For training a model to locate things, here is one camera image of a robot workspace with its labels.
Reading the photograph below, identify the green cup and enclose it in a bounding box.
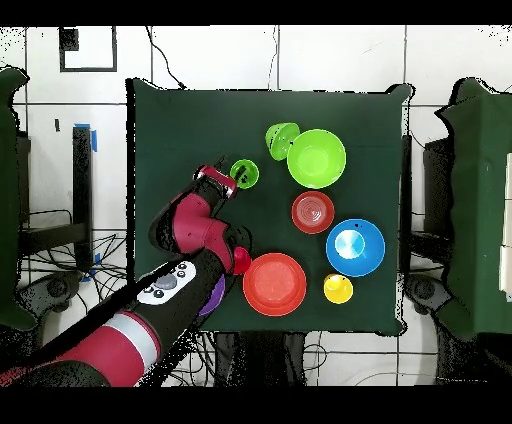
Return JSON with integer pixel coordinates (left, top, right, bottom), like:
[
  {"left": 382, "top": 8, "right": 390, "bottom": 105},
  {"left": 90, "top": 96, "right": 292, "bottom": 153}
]
[{"left": 229, "top": 158, "right": 260, "bottom": 190}]

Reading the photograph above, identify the small green bowl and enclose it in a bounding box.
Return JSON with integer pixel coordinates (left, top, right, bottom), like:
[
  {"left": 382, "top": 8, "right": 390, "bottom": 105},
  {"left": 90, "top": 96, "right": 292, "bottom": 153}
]
[{"left": 264, "top": 122, "right": 302, "bottom": 162}]

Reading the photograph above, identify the red cup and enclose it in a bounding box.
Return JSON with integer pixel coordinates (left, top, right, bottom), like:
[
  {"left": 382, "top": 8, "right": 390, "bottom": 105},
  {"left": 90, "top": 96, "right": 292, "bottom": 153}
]
[{"left": 232, "top": 245, "right": 253, "bottom": 276}]

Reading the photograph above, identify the small orange bowl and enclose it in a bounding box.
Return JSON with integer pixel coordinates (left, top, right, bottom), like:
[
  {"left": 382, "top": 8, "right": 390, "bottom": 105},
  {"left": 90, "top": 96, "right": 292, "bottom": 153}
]
[{"left": 290, "top": 190, "right": 336, "bottom": 235}]

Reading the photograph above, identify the large green bowl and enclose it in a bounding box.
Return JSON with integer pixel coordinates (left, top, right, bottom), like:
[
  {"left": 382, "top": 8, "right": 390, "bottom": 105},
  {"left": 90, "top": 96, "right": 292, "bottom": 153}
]
[{"left": 286, "top": 128, "right": 348, "bottom": 190}]

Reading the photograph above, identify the large purple bowl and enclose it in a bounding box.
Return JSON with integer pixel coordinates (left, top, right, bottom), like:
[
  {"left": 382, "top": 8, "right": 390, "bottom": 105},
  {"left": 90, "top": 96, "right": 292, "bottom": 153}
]
[{"left": 198, "top": 273, "right": 228, "bottom": 317}]

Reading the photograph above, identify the dark green tablecloth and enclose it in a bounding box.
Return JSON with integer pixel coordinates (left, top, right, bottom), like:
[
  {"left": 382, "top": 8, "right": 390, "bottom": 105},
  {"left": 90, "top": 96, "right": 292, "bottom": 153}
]
[{"left": 126, "top": 77, "right": 413, "bottom": 335}]

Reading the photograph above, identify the large orange bowl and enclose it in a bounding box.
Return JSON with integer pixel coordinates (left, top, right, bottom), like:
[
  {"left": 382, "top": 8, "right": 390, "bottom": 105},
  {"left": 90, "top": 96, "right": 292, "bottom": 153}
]
[{"left": 242, "top": 252, "right": 308, "bottom": 318}]

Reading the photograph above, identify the blue tape strip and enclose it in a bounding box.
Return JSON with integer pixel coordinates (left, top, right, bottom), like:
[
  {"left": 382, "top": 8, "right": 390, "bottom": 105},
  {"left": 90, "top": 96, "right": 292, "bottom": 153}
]
[{"left": 74, "top": 122, "right": 98, "bottom": 153}]

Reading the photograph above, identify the black metal stand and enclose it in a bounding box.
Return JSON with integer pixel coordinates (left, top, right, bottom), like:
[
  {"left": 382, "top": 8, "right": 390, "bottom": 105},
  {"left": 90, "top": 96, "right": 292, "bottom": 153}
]
[{"left": 18, "top": 126, "right": 94, "bottom": 271}]

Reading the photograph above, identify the blue bowl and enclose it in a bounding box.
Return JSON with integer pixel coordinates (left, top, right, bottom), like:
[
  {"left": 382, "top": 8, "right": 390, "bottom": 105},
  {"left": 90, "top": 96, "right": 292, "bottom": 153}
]
[{"left": 325, "top": 218, "right": 387, "bottom": 278}]

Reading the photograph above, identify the yellow cup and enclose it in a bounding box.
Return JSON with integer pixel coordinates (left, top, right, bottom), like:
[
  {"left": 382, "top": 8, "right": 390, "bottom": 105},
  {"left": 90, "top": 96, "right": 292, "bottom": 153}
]
[{"left": 322, "top": 273, "right": 355, "bottom": 305}]

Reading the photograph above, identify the black office chair base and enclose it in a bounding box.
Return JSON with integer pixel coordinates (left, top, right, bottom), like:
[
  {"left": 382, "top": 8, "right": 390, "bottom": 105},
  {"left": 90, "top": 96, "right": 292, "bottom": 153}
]
[{"left": 17, "top": 271, "right": 83, "bottom": 317}]

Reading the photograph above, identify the black box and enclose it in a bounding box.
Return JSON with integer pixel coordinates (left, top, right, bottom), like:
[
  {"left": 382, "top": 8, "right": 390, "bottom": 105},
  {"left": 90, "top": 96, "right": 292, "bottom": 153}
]
[{"left": 422, "top": 137, "right": 454, "bottom": 241}]

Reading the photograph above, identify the green cloth side table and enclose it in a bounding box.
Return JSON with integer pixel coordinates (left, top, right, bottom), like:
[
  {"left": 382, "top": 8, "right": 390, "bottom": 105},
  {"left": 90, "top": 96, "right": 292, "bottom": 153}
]
[
  {"left": 0, "top": 66, "right": 37, "bottom": 331},
  {"left": 435, "top": 77, "right": 512, "bottom": 341}
]

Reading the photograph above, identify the black floor cable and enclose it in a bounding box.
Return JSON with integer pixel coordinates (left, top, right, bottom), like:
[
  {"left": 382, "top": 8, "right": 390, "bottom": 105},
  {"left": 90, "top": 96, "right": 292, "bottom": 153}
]
[{"left": 144, "top": 26, "right": 188, "bottom": 90}]

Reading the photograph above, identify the tangle of black cables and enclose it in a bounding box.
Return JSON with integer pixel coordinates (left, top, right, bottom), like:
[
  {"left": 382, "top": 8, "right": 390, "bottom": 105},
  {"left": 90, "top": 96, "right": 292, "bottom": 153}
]
[{"left": 19, "top": 233, "right": 217, "bottom": 387}]

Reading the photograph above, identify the black square floor frame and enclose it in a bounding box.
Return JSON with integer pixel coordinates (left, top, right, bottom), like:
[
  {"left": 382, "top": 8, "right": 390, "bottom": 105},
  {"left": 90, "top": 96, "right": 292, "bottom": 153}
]
[{"left": 58, "top": 26, "right": 118, "bottom": 73}]

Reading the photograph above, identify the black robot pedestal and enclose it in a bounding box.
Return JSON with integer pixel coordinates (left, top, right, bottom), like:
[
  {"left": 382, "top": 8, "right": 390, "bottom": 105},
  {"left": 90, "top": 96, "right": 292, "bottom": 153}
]
[{"left": 213, "top": 331, "right": 306, "bottom": 387}]

